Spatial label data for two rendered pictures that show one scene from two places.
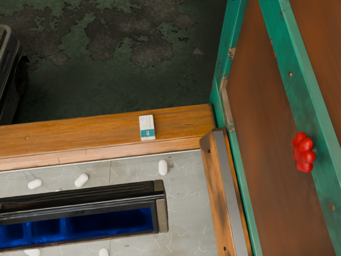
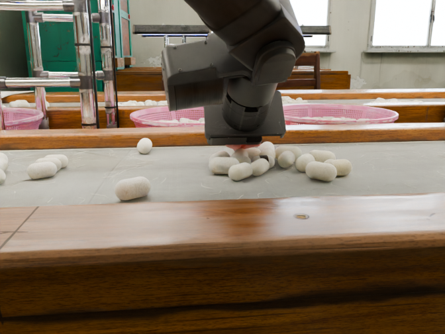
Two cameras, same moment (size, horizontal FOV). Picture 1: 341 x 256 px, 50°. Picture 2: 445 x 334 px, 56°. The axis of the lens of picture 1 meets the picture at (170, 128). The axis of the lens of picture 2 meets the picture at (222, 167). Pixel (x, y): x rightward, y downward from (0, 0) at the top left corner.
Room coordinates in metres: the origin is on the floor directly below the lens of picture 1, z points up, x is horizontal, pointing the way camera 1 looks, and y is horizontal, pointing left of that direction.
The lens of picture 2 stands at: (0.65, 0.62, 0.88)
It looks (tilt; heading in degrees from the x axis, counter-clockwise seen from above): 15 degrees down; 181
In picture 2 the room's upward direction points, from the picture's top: straight up
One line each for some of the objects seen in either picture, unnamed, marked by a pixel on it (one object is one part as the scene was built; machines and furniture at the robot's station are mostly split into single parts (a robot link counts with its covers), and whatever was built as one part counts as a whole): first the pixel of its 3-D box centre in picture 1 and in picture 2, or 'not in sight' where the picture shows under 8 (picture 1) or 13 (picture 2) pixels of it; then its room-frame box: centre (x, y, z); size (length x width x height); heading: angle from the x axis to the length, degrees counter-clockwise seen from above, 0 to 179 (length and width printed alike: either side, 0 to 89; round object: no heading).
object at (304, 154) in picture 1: (305, 153); not in sight; (0.15, -0.14, 1.24); 0.04 x 0.02 x 0.04; 7
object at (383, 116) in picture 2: not in sight; (328, 133); (-0.24, 0.83, 0.72); 0.27 x 0.27 x 0.10
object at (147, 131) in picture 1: (146, 127); not in sight; (0.41, 0.06, 0.78); 0.06 x 0.04 x 0.02; 7
